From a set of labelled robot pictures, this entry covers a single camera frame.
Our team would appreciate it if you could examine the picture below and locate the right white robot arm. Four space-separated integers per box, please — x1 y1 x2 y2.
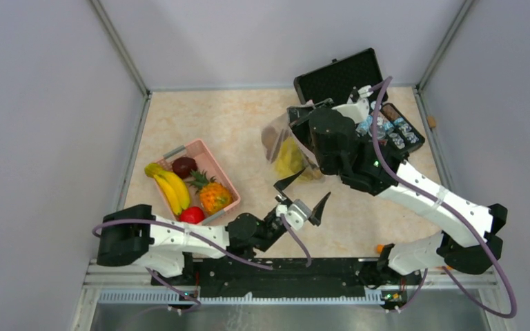
287 98 508 284

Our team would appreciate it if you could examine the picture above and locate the red apple toy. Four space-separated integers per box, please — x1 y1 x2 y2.
179 206 206 224

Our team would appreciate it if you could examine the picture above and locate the pink plastic food basket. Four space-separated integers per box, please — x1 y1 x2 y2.
146 139 241 225

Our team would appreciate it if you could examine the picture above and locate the light blue poker chip stack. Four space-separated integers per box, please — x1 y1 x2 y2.
356 114 373 137

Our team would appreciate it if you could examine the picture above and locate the yellow napa cabbage toy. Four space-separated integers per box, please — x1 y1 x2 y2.
273 137 309 179

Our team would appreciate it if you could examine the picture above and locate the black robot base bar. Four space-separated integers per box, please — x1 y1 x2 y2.
179 258 377 299

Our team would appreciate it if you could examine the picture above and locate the clear zip top bag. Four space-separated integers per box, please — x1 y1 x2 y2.
261 111 323 182

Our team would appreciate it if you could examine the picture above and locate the dark red plum toy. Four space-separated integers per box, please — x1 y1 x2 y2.
172 157 198 179

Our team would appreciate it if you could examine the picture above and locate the brown mushroom toy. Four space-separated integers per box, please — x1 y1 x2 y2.
261 126 284 153

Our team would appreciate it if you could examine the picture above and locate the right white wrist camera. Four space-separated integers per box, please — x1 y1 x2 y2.
333 86 373 124

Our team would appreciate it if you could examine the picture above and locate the orange spiky fruit toy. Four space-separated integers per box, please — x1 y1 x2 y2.
187 170 233 216

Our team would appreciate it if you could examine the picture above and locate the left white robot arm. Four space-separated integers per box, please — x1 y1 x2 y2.
92 174 330 285

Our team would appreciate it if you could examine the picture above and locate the yellow banana bunch toy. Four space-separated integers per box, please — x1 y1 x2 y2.
144 163 191 217

